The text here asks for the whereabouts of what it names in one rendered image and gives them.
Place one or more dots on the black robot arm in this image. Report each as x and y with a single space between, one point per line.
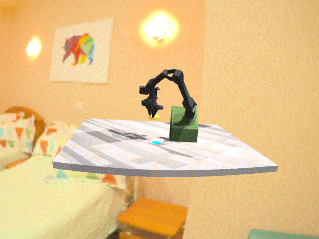
178 78

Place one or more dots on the yellow tall cylinder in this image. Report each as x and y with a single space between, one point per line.
155 117

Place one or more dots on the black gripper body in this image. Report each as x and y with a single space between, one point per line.
154 103

